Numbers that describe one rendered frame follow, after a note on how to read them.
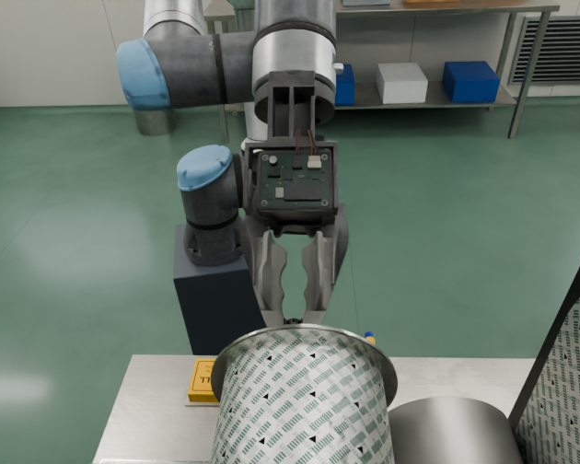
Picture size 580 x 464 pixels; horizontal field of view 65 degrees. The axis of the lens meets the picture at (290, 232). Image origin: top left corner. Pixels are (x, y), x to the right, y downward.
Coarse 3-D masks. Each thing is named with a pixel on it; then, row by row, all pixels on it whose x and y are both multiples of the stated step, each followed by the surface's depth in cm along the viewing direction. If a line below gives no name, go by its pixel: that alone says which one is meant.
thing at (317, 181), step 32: (256, 96) 39; (288, 96) 39; (320, 96) 38; (288, 128) 37; (256, 160) 37; (288, 160) 34; (320, 160) 34; (256, 192) 40; (288, 192) 34; (320, 192) 33; (288, 224) 39; (320, 224) 39
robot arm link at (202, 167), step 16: (192, 160) 93; (208, 160) 92; (224, 160) 91; (192, 176) 90; (208, 176) 89; (224, 176) 91; (240, 176) 92; (192, 192) 92; (208, 192) 92; (224, 192) 92; (240, 192) 93; (192, 208) 95; (208, 208) 94; (224, 208) 95; (208, 224) 96
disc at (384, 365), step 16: (256, 336) 33; (272, 336) 32; (288, 336) 32; (304, 336) 32; (320, 336) 32; (336, 336) 32; (352, 336) 32; (224, 352) 34; (240, 352) 34; (368, 352) 33; (224, 368) 35; (384, 368) 34; (384, 384) 36
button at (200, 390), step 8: (200, 360) 78; (208, 360) 78; (200, 368) 77; (208, 368) 77; (192, 376) 76; (200, 376) 76; (208, 376) 76; (192, 384) 75; (200, 384) 75; (208, 384) 74; (192, 392) 73; (200, 392) 73; (208, 392) 73; (192, 400) 74; (200, 400) 74; (208, 400) 74; (216, 400) 74
